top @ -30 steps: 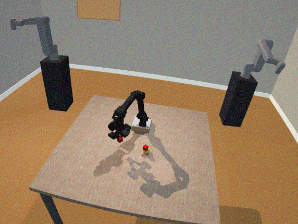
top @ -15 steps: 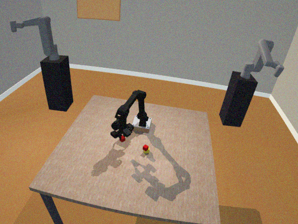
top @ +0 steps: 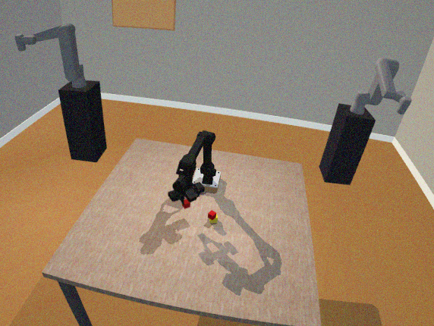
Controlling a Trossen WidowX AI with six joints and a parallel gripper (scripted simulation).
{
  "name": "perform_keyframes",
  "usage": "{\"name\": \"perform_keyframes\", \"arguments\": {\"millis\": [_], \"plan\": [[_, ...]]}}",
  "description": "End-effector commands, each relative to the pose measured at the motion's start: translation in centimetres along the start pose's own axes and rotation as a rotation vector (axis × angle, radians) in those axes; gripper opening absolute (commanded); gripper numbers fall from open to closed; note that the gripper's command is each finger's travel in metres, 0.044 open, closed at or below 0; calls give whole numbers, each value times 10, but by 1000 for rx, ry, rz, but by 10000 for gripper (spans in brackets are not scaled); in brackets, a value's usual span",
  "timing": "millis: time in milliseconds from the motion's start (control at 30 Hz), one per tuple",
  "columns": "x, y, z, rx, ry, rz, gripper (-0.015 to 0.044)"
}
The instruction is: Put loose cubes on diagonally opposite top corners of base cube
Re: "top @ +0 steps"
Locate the yellow cube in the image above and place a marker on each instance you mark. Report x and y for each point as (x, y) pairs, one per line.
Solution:
(214, 220)

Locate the red cube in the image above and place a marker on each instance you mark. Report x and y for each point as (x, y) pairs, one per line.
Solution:
(212, 215)
(186, 204)

